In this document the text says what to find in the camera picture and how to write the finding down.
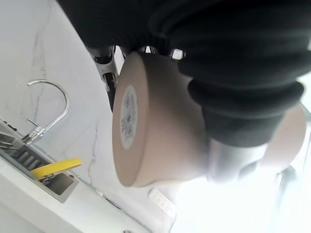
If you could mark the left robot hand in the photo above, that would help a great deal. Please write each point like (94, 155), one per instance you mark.
(218, 60)

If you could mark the beige ceramic bowl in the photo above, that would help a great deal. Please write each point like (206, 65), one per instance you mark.
(155, 121)

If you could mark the chrome curved faucet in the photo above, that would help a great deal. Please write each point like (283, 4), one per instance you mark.
(48, 114)

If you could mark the yellow plate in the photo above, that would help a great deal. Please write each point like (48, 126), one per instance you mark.
(57, 166)

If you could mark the stainless steel sink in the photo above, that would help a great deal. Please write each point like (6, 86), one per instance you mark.
(36, 167)

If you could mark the metal dish rack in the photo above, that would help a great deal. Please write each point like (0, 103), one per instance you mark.
(17, 150)

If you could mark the white wall socket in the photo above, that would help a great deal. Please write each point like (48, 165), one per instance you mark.
(162, 199)

